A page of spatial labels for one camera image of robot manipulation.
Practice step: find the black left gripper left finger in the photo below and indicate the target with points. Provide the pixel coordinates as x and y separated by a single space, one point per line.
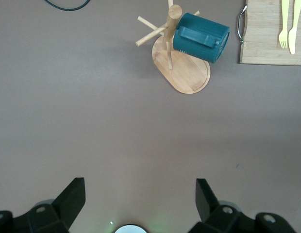
58 213

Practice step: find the yellow plastic fork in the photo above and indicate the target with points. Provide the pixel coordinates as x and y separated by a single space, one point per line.
283 36

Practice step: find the yellow plastic knife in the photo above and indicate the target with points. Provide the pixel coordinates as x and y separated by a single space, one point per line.
292 38

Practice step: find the wooden mug tree stand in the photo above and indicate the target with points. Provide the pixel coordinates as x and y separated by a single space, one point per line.
187 77

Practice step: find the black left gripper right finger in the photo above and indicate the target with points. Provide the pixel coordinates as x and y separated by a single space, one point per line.
213 213

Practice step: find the teal cup with yellow inside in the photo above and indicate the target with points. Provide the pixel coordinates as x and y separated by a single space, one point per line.
199 49

